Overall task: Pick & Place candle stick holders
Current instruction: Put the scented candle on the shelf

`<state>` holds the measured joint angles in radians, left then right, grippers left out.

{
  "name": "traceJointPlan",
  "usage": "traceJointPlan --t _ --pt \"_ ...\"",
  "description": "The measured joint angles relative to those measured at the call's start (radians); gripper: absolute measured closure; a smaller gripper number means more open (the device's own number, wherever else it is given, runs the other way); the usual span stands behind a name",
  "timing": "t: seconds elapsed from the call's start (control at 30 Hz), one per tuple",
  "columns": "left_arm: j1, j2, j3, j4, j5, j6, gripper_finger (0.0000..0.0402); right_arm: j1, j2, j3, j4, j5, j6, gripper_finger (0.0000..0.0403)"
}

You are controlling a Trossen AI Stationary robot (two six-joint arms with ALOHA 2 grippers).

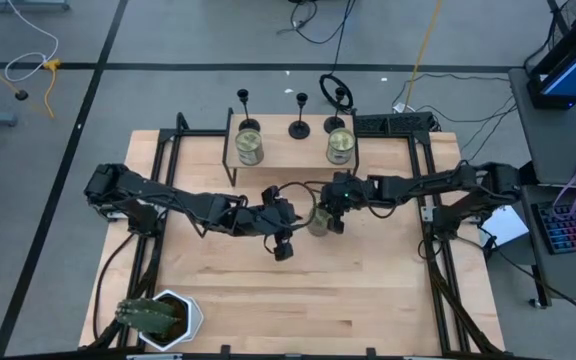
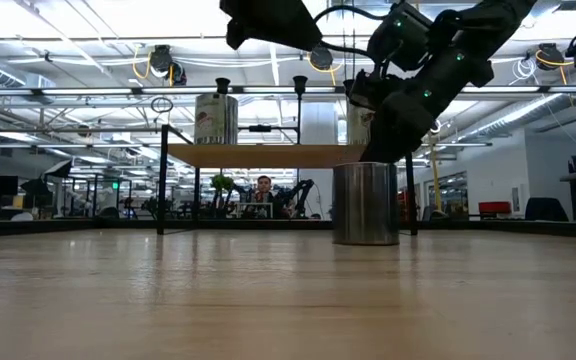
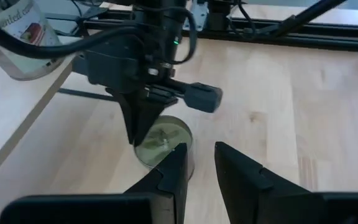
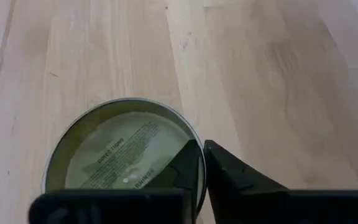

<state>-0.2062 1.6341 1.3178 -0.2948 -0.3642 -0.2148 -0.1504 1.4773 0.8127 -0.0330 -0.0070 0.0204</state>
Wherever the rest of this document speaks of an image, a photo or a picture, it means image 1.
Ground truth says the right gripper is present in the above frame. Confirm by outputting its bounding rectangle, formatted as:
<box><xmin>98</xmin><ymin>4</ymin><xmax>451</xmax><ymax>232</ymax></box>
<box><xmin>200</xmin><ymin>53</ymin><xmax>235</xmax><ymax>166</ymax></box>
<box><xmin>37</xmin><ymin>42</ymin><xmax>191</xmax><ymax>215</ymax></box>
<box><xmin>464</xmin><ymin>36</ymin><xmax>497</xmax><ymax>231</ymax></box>
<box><xmin>313</xmin><ymin>170</ymin><xmax>377</xmax><ymax>236</ymax></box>

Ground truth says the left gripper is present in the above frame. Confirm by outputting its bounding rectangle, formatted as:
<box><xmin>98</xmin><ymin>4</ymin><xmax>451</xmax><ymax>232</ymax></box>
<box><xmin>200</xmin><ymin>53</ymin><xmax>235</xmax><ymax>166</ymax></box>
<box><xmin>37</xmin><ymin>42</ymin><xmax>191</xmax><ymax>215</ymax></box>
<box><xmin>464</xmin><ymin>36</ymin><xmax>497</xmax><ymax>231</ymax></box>
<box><xmin>240</xmin><ymin>185</ymin><xmax>300</xmax><ymax>263</ymax></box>

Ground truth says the black candlestick holder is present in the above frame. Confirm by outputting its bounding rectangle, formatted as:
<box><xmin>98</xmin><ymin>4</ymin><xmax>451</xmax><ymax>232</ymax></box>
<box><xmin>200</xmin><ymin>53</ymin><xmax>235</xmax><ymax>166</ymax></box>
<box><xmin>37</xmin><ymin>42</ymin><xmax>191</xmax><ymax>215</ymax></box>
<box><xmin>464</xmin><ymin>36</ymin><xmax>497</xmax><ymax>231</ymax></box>
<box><xmin>236</xmin><ymin>88</ymin><xmax>262</xmax><ymax>133</ymax></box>
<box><xmin>287</xmin><ymin>91</ymin><xmax>313</xmax><ymax>141</ymax></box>
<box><xmin>322</xmin><ymin>86</ymin><xmax>348</xmax><ymax>135</ymax></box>

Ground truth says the wooden riser shelf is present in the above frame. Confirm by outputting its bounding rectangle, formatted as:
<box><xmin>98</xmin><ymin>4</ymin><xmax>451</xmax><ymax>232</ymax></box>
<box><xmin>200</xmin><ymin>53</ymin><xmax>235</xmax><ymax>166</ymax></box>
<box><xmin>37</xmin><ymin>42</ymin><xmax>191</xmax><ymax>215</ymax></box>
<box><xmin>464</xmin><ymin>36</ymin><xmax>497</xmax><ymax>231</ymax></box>
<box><xmin>221</xmin><ymin>106</ymin><xmax>360</xmax><ymax>188</ymax></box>

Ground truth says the black perforated power box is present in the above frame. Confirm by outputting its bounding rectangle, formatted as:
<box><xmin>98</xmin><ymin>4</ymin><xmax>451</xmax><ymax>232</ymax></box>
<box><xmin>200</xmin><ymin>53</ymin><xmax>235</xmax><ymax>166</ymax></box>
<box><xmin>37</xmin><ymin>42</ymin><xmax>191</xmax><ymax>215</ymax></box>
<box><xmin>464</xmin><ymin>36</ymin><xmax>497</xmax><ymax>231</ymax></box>
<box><xmin>354</xmin><ymin>111</ymin><xmax>436</xmax><ymax>136</ymax></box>

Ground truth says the white plant pot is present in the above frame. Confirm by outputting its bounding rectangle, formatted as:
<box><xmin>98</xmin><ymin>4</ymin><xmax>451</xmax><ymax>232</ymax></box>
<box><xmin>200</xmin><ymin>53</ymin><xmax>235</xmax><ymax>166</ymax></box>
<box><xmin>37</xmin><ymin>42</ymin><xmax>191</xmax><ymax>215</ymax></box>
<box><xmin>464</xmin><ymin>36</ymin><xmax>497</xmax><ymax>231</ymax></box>
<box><xmin>137</xmin><ymin>288</ymin><xmax>205</xmax><ymax>352</ymax></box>

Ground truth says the green cactus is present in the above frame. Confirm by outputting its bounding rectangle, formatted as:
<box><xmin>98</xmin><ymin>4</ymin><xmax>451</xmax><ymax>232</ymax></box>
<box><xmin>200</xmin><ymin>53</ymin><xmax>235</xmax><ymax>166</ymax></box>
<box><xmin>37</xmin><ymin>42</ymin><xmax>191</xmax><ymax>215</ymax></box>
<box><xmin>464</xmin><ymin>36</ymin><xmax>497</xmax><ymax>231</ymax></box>
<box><xmin>114</xmin><ymin>297</ymin><xmax>180</xmax><ymax>336</ymax></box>

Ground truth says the white paper sheet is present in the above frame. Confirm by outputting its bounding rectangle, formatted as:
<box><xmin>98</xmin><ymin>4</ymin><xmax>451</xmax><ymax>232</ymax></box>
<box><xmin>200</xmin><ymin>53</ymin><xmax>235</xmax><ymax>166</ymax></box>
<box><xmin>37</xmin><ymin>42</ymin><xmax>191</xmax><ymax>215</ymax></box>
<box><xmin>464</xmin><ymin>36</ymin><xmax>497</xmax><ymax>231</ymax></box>
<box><xmin>478</xmin><ymin>204</ymin><xmax>531</xmax><ymax>248</ymax></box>

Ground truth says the grey desk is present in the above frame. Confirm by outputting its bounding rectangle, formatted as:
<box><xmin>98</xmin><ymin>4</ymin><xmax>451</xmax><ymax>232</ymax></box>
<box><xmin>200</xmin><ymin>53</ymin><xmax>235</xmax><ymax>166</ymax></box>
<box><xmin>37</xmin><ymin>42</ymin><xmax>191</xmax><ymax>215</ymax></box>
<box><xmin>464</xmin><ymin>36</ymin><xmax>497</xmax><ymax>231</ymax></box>
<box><xmin>507</xmin><ymin>66</ymin><xmax>576</xmax><ymax>310</ymax></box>

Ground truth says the backlit keyboard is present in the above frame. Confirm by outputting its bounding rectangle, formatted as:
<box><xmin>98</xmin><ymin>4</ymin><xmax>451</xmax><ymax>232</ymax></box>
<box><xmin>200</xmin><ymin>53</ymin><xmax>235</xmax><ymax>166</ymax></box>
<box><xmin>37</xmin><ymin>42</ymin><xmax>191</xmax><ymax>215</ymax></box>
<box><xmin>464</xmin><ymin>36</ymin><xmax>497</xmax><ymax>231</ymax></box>
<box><xmin>531</xmin><ymin>198</ymin><xmax>576</xmax><ymax>256</ymax></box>

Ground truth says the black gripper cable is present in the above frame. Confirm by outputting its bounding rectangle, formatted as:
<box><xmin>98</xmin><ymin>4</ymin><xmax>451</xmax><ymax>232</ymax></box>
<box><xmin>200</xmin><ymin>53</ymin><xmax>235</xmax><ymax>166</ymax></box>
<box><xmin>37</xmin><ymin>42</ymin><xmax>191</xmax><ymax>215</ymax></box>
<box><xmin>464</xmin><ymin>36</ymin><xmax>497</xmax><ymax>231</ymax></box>
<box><xmin>262</xmin><ymin>180</ymin><xmax>320</xmax><ymax>257</ymax></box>

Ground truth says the black aluminium rig frame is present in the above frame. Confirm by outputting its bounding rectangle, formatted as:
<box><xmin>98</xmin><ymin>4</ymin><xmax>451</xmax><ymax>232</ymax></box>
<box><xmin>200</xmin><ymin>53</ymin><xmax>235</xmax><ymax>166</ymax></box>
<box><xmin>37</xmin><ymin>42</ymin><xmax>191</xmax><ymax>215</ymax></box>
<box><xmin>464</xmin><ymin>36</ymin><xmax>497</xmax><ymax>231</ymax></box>
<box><xmin>80</xmin><ymin>111</ymin><xmax>510</xmax><ymax>359</ymax></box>

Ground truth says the black coiled cable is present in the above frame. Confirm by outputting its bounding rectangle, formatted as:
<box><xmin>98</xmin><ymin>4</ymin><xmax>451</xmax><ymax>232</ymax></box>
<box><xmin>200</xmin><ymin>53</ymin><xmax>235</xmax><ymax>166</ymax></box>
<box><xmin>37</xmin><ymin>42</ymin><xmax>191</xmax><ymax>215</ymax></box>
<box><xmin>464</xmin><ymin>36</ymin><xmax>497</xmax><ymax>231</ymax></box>
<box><xmin>318</xmin><ymin>0</ymin><xmax>358</xmax><ymax>115</ymax></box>

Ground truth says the black floor cable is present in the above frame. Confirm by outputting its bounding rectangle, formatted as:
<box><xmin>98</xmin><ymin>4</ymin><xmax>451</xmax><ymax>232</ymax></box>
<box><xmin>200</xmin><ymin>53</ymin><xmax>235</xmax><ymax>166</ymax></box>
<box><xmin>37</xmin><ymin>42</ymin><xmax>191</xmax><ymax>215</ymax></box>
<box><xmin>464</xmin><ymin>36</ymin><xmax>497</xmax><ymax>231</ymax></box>
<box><xmin>276</xmin><ymin>0</ymin><xmax>357</xmax><ymax>46</ymax></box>

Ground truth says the black arm base cable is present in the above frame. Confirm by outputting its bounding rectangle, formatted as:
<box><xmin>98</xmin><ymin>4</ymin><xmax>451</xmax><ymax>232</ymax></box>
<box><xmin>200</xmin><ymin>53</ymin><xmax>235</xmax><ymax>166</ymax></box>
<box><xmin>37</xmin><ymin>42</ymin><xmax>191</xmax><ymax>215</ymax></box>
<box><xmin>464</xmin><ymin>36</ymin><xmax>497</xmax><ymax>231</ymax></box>
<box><xmin>91</xmin><ymin>231</ymin><xmax>137</xmax><ymax>342</ymax></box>

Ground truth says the yellow floor cable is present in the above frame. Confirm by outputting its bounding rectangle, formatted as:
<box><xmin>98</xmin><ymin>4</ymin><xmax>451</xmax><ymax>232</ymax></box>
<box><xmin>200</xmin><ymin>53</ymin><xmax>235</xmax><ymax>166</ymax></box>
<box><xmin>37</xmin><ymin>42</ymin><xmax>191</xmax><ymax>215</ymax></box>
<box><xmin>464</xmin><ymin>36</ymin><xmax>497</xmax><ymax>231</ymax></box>
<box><xmin>401</xmin><ymin>0</ymin><xmax>445</xmax><ymax>112</ymax></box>

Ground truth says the yellow plug cable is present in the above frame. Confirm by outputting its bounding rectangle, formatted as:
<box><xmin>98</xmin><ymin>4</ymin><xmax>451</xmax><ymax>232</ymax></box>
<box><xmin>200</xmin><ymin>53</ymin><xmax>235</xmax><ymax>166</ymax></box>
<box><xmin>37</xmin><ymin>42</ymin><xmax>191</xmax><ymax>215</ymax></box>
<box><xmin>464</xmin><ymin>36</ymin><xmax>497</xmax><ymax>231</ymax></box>
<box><xmin>42</xmin><ymin>58</ymin><xmax>64</xmax><ymax>121</ymax></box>

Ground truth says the white floor cable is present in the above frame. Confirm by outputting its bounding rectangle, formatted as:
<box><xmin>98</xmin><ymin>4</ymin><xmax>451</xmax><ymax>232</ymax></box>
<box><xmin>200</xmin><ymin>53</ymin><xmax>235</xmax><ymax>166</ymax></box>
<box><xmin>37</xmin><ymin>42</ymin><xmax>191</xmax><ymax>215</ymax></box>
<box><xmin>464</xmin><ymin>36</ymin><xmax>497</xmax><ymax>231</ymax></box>
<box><xmin>3</xmin><ymin>0</ymin><xmax>61</xmax><ymax>84</ymax></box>

